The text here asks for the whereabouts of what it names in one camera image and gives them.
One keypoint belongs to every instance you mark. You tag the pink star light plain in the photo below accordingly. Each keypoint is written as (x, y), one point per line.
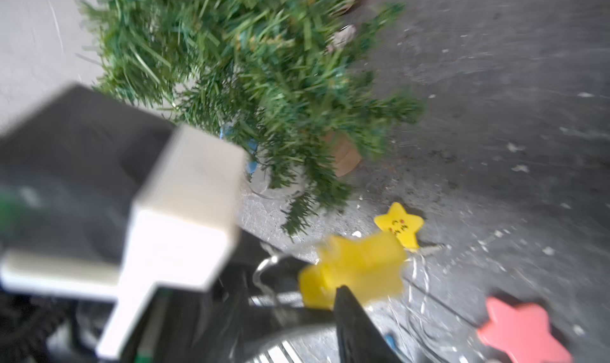
(523, 332)

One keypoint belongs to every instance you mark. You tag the yellow star light with face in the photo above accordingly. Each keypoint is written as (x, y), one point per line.
(403, 225)

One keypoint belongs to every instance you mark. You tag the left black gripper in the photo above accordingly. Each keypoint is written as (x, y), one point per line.
(70, 171)

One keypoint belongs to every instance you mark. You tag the blue star light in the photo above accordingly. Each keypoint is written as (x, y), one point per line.
(252, 165)

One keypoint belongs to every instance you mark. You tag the yellow star light small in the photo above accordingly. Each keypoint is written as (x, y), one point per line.
(370, 267)

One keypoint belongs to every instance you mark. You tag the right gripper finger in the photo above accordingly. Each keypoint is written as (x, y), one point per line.
(358, 338)

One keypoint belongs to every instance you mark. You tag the green christmas tree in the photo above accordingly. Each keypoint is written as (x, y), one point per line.
(263, 67)

